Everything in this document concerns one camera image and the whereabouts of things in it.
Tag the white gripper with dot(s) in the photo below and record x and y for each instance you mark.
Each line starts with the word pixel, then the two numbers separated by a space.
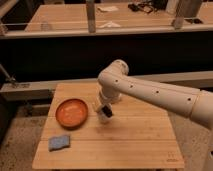
pixel 107 98

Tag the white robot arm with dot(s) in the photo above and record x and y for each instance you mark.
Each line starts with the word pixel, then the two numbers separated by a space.
pixel 192 103

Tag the clear plastic cup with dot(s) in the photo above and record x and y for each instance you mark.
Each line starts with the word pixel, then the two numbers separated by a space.
pixel 44 26

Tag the orange plate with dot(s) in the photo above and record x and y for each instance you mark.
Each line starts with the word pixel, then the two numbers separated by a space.
pixel 71 113

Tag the wooden table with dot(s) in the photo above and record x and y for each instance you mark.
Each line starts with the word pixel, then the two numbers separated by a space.
pixel 138 136

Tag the blue sponge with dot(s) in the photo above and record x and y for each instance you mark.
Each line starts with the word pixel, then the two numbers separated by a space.
pixel 59 142

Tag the white paper sheet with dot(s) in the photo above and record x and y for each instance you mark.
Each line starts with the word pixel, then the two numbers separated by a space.
pixel 108 9

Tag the background wooden workbench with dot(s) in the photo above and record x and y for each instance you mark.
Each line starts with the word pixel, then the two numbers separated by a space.
pixel 74 17

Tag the grey metal post left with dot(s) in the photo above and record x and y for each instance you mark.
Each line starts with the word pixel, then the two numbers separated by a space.
pixel 90 9

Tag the grey metal post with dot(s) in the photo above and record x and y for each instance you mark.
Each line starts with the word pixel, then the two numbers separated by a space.
pixel 90 9
pixel 187 11

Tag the grey metal post right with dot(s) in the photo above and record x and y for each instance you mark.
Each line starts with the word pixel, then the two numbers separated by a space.
pixel 187 11

